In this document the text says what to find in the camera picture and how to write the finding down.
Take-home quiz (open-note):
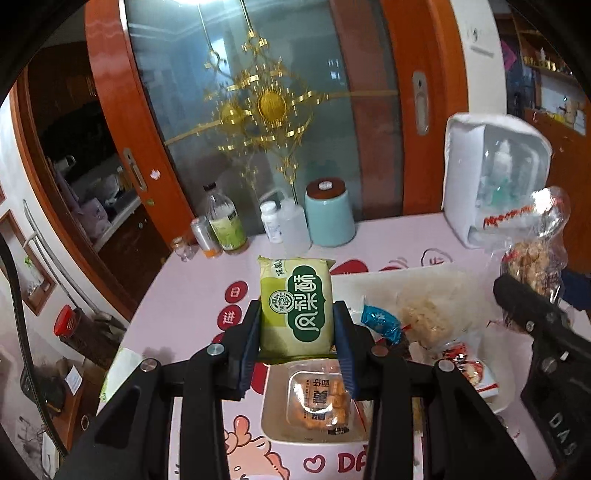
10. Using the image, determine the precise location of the clear squeeze bottle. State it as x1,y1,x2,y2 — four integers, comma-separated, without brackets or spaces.
268,187,311,252

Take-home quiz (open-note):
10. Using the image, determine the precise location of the small glass jar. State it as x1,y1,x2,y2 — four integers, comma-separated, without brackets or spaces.
171,236,195,263

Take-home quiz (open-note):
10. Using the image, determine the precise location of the white wall switch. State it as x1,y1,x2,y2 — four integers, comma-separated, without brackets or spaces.
466,23,497,56

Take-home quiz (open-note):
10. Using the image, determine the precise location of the teal canister with brown lid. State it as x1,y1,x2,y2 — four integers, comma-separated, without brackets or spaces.
304,178,356,247

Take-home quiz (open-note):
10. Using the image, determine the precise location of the jar with red lid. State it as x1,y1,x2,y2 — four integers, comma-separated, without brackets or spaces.
53,305,100,347

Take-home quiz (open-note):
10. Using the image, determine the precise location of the metal tube frame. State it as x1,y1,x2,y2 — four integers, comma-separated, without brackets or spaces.
23,198,100,319

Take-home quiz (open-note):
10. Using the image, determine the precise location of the white pill bottle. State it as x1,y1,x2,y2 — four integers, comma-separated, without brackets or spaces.
259,202,283,244

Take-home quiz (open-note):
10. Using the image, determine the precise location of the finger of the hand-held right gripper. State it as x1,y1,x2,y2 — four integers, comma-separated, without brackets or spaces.
558,268,591,310
493,274,574,335

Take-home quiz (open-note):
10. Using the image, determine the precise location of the clear packet of brown snacks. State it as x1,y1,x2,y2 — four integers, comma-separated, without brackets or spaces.
480,185,571,305

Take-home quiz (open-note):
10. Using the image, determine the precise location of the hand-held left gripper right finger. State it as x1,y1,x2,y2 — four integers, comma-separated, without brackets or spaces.
333,300,539,480

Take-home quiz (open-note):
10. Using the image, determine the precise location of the green snack packet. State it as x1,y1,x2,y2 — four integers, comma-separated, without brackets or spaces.
256,256,338,365

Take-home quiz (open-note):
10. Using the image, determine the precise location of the white storage box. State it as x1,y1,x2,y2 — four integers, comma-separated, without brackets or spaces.
441,112,552,250

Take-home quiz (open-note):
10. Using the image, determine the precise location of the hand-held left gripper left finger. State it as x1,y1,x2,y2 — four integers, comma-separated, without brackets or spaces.
55,300,263,480

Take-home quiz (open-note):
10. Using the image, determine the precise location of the blue snack packet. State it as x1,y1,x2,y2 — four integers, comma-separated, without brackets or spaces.
360,304,407,347

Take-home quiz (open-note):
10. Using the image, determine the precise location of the white plastic tray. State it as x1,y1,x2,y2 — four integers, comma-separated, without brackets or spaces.
259,265,513,446

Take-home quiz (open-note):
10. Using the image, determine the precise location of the glass bottle with green label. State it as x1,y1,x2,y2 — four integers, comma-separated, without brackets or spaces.
203,183,247,256

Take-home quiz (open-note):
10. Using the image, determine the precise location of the red white snack packet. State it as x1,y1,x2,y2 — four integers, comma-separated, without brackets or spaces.
441,342,502,400

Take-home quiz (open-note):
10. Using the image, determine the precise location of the green white tissue pack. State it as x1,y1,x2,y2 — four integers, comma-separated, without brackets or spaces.
99,346,144,402

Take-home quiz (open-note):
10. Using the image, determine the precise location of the clear packet of beige crackers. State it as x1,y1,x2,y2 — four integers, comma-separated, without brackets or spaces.
397,277,467,352

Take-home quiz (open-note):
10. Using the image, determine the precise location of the metal can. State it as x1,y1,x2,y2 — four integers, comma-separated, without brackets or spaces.
191,216,223,259

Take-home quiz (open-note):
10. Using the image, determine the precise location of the dark wooden kitchen cabinet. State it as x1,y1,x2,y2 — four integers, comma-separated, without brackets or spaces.
28,41,171,296

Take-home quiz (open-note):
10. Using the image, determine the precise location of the wooden shelf cabinet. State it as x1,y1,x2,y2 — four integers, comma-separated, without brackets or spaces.
496,14,591,195

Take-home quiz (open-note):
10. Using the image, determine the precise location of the orange sliding glass door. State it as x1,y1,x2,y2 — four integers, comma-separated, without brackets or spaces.
85,0,469,259

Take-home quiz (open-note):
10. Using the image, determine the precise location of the clear packet with orange label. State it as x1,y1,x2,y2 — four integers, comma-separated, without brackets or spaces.
285,359,370,439

